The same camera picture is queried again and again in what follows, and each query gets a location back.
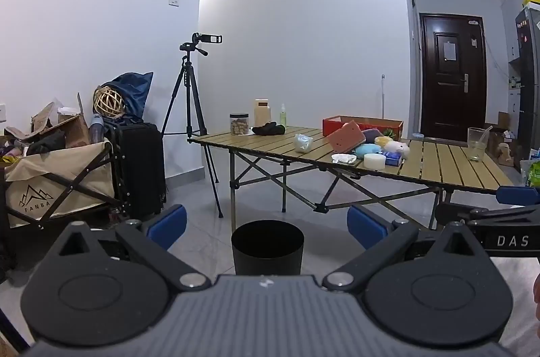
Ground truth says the folding slatted camping table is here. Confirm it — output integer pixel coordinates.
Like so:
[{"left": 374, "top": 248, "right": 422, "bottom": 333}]
[{"left": 187, "top": 126, "right": 517, "bottom": 231}]

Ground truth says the stack of cardboard boxes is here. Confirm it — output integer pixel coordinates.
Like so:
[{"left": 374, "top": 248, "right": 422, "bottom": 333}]
[{"left": 485, "top": 112, "right": 517, "bottom": 155}]

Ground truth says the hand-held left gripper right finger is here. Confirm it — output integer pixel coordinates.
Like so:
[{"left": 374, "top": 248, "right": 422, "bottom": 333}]
[{"left": 323, "top": 205, "right": 487, "bottom": 292}]

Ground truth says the white plush toy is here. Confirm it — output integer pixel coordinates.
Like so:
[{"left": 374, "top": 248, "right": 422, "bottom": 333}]
[{"left": 385, "top": 142, "right": 411, "bottom": 158}]

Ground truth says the brown cardboard box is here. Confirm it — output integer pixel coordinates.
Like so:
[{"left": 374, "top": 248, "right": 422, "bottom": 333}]
[{"left": 29, "top": 93, "right": 91, "bottom": 149}]

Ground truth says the black suitcase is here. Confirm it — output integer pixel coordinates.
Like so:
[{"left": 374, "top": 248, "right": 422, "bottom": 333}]
[{"left": 103, "top": 122, "right": 167, "bottom": 220}]

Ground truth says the red cardboard box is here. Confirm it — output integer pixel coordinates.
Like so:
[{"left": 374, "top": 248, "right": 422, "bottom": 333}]
[{"left": 323, "top": 116, "right": 404, "bottom": 140}]

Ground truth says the clear jar with black lid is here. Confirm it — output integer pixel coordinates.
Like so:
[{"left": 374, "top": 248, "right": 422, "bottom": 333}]
[{"left": 230, "top": 113, "right": 250, "bottom": 136}]

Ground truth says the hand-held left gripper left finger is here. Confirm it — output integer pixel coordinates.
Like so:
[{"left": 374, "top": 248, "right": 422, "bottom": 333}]
[{"left": 59, "top": 204, "right": 212, "bottom": 292}]

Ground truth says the beige plush toy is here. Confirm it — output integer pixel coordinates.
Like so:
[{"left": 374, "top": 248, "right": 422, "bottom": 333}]
[{"left": 497, "top": 143, "right": 514, "bottom": 167}]

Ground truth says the beige folding wagon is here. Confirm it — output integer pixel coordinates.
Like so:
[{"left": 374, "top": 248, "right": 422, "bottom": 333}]
[{"left": 0, "top": 139, "right": 116, "bottom": 231}]

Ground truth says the grey blue bottle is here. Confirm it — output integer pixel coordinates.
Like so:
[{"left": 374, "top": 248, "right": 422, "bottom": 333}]
[{"left": 88, "top": 114, "right": 105, "bottom": 144}]

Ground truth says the dark brown door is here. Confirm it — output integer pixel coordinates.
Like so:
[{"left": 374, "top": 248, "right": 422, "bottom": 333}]
[{"left": 418, "top": 13, "right": 488, "bottom": 138}]

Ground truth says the black camera tripod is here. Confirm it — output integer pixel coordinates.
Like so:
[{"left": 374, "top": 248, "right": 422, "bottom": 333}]
[{"left": 160, "top": 42, "right": 224, "bottom": 219}]

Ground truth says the woven wicker ball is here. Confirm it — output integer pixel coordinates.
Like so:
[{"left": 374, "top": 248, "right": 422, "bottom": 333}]
[{"left": 93, "top": 87, "right": 126, "bottom": 117}]

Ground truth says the grey refrigerator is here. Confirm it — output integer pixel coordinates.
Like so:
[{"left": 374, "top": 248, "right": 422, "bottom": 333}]
[{"left": 515, "top": 6, "right": 540, "bottom": 172}]

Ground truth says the beige carton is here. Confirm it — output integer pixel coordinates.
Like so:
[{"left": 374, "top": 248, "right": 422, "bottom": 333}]
[{"left": 254, "top": 99, "right": 271, "bottom": 128}]

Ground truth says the person's right hand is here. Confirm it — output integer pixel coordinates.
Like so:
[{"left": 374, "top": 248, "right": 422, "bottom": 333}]
[{"left": 532, "top": 274, "right": 540, "bottom": 323}]

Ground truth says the white round container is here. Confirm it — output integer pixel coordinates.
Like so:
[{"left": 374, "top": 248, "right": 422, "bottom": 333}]
[{"left": 363, "top": 153, "right": 387, "bottom": 171}]

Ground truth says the white kitchen cabinet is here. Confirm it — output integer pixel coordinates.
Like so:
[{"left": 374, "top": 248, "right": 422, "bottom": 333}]
[{"left": 504, "top": 0, "right": 521, "bottom": 125}]

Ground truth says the dark blue fabric bag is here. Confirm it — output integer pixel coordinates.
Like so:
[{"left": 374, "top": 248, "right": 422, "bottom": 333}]
[{"left": 98, "top": 72, "right": 154, "bottom": 123}]

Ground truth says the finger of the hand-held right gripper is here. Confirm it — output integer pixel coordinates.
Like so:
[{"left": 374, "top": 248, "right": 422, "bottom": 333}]
[
  {"left": 434, "top": 203, "right": 540, "bottom": 230},
  {"left": 496, "top": 185, "right": 540, "bottom": 206}
]

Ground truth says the black trash bin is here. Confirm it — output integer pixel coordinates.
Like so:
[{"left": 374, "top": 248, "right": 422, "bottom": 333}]
[{"left": 231, "top": 220, "right": 305, "bottom": 277}]

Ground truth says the light blue plush toy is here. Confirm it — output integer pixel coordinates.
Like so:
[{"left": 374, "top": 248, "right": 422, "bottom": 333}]
[{"left": 353, "top": 144, "right": 382, "bottom": 159}]

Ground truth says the pink sponge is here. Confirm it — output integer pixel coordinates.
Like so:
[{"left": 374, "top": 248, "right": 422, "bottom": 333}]
[{"left": 327, "top": 121, "right": 366, "bottom": 154}]

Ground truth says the black cloth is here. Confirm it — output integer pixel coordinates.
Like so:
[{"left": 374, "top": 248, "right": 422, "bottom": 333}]
[{"left": 252, "top": 122, "right": 287, "bottom": 137}]

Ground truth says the clear glass cup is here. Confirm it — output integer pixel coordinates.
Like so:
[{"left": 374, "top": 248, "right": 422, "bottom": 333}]
[{"left": 467, "top": 127, "right": 490, "bottom": 162}]

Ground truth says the clear crumpled plastic bag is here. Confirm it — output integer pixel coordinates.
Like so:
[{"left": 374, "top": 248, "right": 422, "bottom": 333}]
[{"left": 294, "top": 133, "right": 313, "bottom": 154}]

